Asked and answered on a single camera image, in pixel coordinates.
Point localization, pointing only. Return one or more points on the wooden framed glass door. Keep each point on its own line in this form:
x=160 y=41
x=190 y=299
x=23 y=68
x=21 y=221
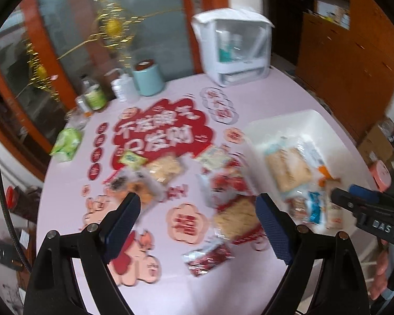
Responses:
x=69 y=13

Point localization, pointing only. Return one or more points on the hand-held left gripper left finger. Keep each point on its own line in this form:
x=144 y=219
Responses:
x=120 y=233

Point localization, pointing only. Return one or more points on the clear puffed snack packet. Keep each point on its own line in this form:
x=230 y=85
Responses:
x=234 y=220
x=165 y=168

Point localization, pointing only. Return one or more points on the white storage box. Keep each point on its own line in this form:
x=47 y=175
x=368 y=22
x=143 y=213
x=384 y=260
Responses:
x=210 y=69

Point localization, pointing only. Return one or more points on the glass cup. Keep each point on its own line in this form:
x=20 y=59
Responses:
x=75 y=118

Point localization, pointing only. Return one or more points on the glass bottle with green label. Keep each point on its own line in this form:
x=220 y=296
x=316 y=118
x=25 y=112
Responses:
x=95 y=98

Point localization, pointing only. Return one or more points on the teal bottle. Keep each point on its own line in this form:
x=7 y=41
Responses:
x=225 y=51

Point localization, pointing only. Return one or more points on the red and white jujube packet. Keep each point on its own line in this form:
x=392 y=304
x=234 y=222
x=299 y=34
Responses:
x=223 y=183

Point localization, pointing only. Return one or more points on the gold door ornament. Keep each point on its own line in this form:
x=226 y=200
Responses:
x=111 y=26
x=39 y=72

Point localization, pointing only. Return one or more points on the orange and white bar packet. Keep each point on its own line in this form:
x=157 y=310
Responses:
x=315 y=157

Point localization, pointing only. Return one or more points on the white plastic bin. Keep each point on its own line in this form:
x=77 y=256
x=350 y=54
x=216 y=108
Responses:
x=302 y=128

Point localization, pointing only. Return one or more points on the small green snack packet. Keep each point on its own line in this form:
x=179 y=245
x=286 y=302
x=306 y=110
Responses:
x=131 y=159

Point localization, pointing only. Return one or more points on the red lidded container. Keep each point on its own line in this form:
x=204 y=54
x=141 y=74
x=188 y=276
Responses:
x=11 y=197

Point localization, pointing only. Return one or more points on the white pill bottle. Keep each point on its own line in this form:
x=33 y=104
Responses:
x=116 y=88

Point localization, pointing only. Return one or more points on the green and white snack packet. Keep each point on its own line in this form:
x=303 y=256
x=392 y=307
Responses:
x=212 y=156

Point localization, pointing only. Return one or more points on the dark red snack packet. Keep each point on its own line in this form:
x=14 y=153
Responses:
x=208 y=257

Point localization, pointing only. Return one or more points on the pink round container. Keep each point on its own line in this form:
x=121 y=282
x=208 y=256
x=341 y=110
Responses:
x=381 y=174

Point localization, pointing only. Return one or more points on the white squeeze wash bottle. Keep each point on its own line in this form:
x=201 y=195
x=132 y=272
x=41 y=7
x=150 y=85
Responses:
x=128 y=87

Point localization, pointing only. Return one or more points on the green tissue pack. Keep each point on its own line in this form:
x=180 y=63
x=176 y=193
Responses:
x=65 y=144

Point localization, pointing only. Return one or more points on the teal canister with brown lid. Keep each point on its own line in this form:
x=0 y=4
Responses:
x=147 y=80

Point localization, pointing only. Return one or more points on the small blue snack packet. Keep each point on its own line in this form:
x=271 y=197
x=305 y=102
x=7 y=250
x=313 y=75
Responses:
x=316 y=206

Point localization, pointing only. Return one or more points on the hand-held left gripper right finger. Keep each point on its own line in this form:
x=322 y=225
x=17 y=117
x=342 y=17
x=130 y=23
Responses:
x=275 y=233

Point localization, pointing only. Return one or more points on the cardboard box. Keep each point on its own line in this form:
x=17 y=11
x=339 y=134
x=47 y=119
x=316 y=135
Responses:
x=376 y=144

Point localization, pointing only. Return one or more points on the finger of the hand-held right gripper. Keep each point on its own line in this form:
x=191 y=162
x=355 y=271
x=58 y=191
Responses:
x=364 y=193
x=343 y=200

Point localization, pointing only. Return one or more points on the beige cracker packet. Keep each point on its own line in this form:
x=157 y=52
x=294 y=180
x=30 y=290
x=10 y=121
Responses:
x=287 y=169

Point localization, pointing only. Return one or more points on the person's right hand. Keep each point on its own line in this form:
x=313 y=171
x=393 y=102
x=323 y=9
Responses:
x=381 y=259

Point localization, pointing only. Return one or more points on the clear bag of round cookies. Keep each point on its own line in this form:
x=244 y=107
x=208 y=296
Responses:
x=144 y=188

